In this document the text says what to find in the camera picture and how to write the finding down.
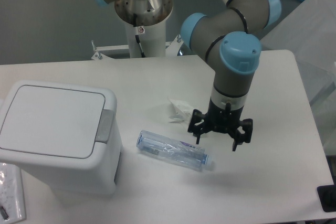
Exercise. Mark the crushed clear plastic bottle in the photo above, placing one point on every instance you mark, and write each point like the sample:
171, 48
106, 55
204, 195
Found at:
174, 151

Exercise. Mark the crumpled white paper wrapper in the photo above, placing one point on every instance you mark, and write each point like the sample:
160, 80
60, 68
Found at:
183, 111

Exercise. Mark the black device at table edge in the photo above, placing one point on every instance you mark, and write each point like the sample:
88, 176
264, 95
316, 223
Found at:
326, 195

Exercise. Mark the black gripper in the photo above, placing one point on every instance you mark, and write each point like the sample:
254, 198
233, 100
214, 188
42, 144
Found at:
219, 120

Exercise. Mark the white push-lid trash can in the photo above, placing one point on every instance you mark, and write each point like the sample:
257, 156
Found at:
65, 135

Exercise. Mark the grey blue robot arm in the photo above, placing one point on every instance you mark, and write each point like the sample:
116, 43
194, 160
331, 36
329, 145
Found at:
226, 42

